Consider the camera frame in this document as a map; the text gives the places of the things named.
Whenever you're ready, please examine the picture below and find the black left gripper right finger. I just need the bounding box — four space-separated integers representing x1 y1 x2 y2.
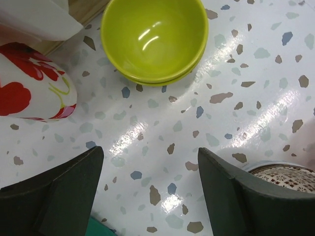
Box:
198 147 315 236

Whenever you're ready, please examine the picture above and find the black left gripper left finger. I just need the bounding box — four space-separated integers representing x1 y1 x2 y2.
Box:
0 146 104 236

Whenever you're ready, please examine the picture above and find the wooden clothes rack stand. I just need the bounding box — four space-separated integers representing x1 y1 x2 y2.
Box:
44 0 110 57

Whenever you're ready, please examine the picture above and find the green sweatshirt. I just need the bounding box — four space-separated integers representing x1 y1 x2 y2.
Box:
85 216 116 236

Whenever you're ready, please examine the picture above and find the brown patterned ceramic bowl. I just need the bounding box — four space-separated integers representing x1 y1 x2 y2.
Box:
242 160 315 194

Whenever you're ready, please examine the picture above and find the red floral white garment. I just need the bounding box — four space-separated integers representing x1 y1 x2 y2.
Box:
0 0 83 122

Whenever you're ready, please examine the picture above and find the lower lime green bowl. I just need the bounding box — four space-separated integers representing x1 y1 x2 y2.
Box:
117 44 206 87

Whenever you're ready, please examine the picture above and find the lime green bowl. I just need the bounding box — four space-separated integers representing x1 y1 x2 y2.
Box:
117 44 206 87
100 0 209 82

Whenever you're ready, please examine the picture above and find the upper lime green bowl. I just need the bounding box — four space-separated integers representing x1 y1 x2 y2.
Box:
100 0 209 82

